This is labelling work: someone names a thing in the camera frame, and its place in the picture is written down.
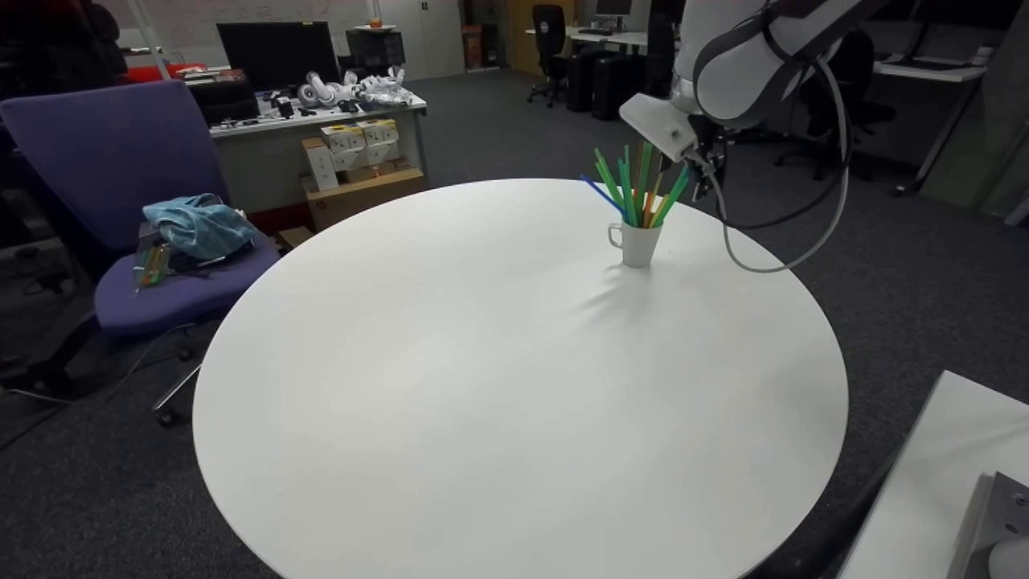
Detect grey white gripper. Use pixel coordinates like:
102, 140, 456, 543
616, 94, 713, 160

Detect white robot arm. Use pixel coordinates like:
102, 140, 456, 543
616, 0, 883, 160

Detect light green straw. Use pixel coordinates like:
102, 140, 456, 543
652, 165, 690, 227

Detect orange straw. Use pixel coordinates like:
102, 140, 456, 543
643, 172, 662, 227

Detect blue straw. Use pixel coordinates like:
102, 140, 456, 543
582, 177, 628, 221

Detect white mug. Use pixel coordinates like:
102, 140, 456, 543
607, 221, 658, 270

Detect white boxes under desk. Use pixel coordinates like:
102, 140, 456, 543
301, 119, 404, 189

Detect cardboard box under desk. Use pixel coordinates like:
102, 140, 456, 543
301, 168, 428, 227

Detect black monitor on desk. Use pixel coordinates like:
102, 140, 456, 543
219, 23, 338, 89

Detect white desk with clutter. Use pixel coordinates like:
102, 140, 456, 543
205, 86, 432, 218

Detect white side table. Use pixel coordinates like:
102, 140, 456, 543
839, 370, 1029, 579

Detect teal cloth on chair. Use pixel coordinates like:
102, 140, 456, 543
132, 192, 256, 288

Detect purple office chair near table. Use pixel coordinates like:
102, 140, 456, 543
0, 81, 281, 400

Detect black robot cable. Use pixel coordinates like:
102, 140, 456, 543
694, 59, 855, 276

